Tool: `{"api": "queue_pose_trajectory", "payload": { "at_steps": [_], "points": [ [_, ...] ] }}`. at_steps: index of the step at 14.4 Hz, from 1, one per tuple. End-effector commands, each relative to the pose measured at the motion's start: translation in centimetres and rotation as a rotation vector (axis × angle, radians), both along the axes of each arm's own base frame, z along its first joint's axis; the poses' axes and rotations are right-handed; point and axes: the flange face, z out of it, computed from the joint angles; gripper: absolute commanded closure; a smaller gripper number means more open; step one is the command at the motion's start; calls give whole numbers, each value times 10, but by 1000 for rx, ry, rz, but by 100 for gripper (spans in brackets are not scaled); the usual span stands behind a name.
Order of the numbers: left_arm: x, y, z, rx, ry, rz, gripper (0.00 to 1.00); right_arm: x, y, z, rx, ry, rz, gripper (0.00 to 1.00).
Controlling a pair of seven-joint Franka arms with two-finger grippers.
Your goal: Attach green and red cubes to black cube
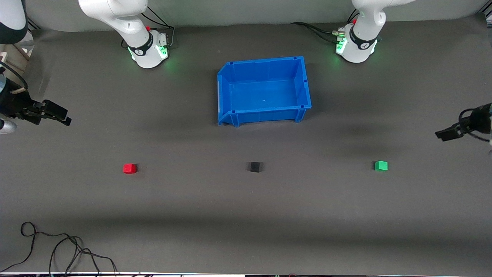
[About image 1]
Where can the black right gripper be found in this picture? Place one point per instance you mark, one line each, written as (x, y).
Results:
(14, 104)

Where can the blue plastic storage bin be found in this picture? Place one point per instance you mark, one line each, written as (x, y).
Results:
(265, 92)

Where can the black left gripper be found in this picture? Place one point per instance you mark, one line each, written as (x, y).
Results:
(478, 119)

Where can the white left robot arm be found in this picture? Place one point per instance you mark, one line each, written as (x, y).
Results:
(361, 42)

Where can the small red cube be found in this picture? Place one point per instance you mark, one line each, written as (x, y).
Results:
(129, 169)

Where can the aluminium frame rail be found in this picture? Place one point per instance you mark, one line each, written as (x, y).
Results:
(34, 25)
(485, 13)

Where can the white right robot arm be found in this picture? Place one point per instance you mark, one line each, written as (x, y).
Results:
(130, 23)

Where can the beige plastic crate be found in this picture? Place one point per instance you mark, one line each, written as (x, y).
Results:
(15, 57)

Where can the small green cube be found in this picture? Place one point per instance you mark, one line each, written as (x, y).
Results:
(381, 166)

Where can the small black cube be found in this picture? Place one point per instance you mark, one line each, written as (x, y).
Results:
(255, 167)

